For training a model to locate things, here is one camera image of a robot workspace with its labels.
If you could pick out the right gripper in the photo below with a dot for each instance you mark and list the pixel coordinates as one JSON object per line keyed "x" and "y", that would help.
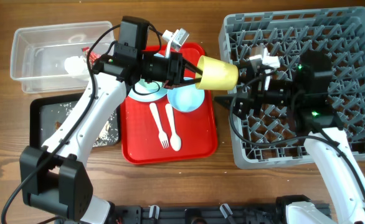
{"x": 256, "y": 93}

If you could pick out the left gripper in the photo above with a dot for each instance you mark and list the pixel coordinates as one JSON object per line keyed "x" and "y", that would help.
{"x": 175, "y": 74}

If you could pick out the yellow plastic cup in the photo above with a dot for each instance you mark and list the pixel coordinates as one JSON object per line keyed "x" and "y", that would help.
{"x": 216, "y": 74}

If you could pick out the light blue bowl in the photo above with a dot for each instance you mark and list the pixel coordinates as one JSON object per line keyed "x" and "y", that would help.
{"x": 186, "y": 99}

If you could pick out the light blue plate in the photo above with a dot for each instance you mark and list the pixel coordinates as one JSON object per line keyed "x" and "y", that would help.
{"x": 147, "y": 92}

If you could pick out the white plastic fork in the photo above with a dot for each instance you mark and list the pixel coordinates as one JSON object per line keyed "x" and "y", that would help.
{"x": 163, "y": 138}

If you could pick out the white plastic spoon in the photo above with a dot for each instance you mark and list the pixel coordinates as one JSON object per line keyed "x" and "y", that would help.
{"x": 175, "y": 140}

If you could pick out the red snack wrapper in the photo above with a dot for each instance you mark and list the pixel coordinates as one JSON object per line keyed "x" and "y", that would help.
{"x": 93, "y": 56}

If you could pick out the food scraps and rice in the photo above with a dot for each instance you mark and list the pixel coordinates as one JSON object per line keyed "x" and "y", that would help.
{"x": 109, "y": 135}

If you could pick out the white tissue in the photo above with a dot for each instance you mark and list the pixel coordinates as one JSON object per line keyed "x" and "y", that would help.
{"x": 76, "y": 67}

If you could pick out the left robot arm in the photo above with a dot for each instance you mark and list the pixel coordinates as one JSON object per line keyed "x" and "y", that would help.
{"x": 53, "y": 176}

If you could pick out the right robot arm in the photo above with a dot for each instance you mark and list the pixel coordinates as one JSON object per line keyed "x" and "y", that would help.
{"x": 314, "y": 120}

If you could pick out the grey dishwasher rack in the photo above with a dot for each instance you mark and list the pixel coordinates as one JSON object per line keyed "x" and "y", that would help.
{"x": 266, "y": 140}

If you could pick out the red serving tray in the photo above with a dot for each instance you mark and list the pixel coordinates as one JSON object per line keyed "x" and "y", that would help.
{"x": 139, "y": 133}

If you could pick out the clear plastic bin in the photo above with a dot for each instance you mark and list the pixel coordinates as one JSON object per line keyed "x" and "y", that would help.
{"x": 38, "y": 54}

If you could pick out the black plastic tray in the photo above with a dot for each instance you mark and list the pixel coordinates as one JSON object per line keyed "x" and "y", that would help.
{"x": 47, "y": 114}

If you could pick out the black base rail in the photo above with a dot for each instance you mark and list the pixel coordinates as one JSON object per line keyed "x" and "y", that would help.
{"x": 255, "y": 213}

